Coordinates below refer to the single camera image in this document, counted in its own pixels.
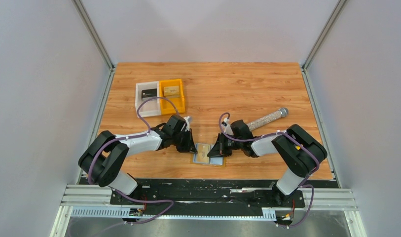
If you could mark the black card in bin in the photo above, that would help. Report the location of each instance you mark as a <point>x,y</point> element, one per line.
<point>148,93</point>

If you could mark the yellow leather card holder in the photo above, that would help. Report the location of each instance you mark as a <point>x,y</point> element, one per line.
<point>214,161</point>

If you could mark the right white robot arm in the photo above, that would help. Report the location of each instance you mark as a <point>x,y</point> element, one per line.
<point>301,152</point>

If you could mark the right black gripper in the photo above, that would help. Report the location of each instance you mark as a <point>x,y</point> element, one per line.
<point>219,149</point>

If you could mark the gold vip card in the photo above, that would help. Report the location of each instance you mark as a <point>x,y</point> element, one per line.
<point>172,91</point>
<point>203,151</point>

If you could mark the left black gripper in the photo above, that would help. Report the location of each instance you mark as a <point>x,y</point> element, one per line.
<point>190,147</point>

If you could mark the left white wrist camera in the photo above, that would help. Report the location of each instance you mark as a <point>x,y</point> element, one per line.
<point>188,120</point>

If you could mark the gold VIP card in bin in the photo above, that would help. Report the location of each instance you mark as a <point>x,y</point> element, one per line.
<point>172,91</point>

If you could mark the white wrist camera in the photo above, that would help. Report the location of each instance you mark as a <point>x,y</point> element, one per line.
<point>225,125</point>
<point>188,120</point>

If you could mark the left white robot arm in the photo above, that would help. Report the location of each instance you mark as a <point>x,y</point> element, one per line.
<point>103,159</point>

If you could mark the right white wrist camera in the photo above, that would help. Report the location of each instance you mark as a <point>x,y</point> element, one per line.
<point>225,125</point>

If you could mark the white plastic bin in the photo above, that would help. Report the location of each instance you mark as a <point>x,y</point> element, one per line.
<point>147,108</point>

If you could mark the glitter silver microphone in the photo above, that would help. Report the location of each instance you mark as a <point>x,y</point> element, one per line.
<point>260,122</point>

